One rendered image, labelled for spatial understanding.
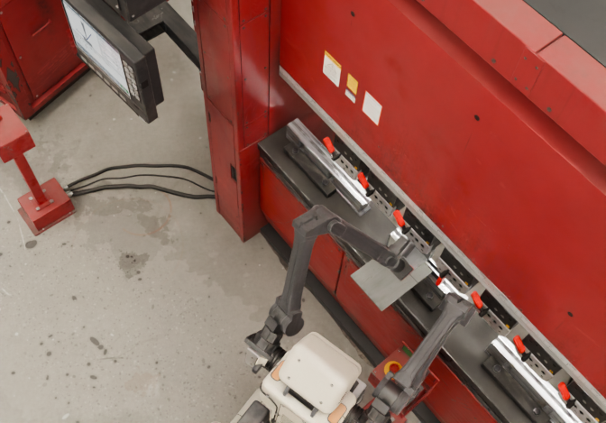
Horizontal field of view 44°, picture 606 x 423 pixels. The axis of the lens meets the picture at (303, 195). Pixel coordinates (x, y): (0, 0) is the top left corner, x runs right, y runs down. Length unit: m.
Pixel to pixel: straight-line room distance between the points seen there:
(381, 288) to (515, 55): 1.26
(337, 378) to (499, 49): 1.07
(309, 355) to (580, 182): 0.94
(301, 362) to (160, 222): 1.94
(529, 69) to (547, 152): 0.25
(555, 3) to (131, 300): 2.68
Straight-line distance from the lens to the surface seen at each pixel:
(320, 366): 2.30
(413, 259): 2.90
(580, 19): 1.92
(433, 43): 2.09
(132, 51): 2.65
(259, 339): 2.49
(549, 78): 1.82
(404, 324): 3.08
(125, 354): 3.82
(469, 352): 2.95
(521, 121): 1.99
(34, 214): 4.11
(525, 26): 1.85
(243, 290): 3.88
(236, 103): 2.93
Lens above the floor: 3.58
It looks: 60 degrees down
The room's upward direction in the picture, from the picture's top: 5 degrees clockwise
